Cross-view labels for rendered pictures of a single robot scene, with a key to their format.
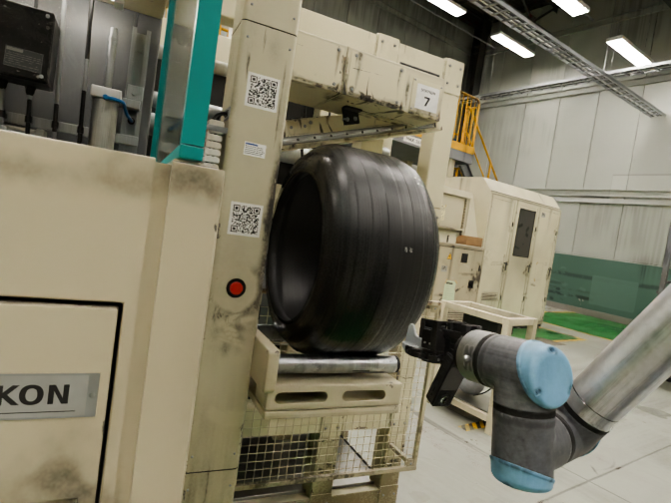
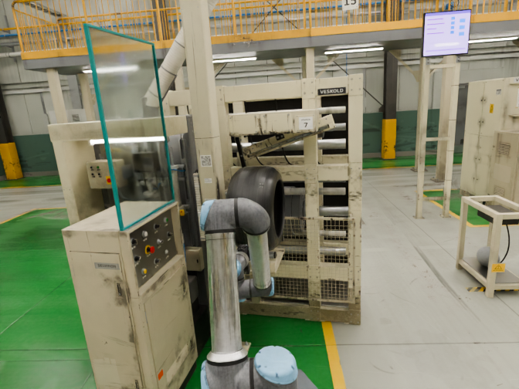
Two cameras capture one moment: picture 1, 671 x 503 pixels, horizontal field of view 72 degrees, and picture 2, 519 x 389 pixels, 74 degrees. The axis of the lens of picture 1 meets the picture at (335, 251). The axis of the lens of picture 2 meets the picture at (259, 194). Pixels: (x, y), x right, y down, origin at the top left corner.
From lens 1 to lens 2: 162 cm
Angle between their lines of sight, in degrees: 42
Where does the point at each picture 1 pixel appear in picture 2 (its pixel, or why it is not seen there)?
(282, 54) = (209, 146)
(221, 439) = not seen: hidden behind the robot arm
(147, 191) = (117, 236)
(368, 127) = (290, 137)
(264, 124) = (208, 171)
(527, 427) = not seen: hidden behind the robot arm
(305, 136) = (259, 150)
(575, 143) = not seen: outside the picture
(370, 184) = (236, 191)
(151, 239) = (120, 243)
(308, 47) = (242, 120)
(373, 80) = (274, 123)
